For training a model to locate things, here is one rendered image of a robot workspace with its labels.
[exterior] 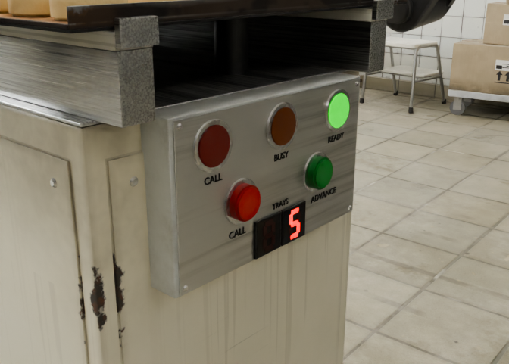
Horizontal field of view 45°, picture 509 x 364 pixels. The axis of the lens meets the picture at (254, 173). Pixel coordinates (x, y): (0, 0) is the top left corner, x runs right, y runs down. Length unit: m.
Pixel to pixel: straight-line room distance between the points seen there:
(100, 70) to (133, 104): 0.03
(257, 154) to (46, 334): 0.23
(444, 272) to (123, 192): 1.74
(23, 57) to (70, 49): 0.07
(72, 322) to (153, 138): 0.16
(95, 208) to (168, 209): 0.05
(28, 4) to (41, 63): 0.04
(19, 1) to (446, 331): 1.53
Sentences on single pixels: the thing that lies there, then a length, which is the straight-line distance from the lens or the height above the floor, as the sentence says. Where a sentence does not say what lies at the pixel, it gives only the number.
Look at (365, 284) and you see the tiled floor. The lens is 1.99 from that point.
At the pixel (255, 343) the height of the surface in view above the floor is 0.59.
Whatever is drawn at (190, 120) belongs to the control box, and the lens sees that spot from 0.44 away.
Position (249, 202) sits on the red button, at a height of 0.76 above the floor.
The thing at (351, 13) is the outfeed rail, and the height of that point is 0.89.
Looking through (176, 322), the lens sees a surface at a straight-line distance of 0.53.
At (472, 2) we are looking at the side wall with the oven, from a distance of 4.74.
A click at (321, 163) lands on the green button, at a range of 0.55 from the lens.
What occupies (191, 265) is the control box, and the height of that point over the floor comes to 0.72.
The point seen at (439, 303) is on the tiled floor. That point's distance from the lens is 1.94.
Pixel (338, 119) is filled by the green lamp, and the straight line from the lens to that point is 0.58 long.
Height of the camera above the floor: 0.94
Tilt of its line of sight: 18 degrees down
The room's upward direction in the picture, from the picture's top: straight up
